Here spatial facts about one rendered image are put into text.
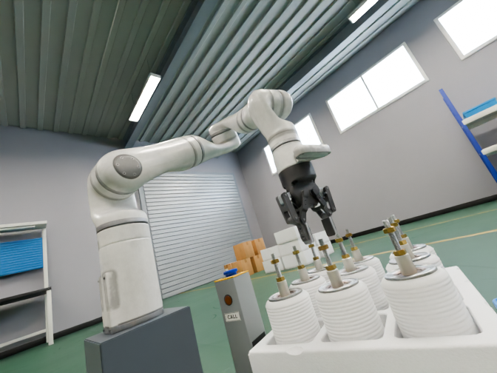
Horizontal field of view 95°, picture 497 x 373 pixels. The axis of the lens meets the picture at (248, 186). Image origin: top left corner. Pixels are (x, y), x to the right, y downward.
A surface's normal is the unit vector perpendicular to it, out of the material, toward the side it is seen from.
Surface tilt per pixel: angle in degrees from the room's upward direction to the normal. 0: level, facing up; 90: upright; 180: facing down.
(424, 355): 90
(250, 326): 90
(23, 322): 90
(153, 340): 90
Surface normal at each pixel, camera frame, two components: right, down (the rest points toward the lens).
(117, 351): 0.64, -0.40
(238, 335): -0.57, -0.07
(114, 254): 0.00, -0.29
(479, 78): -0.72, 0.01
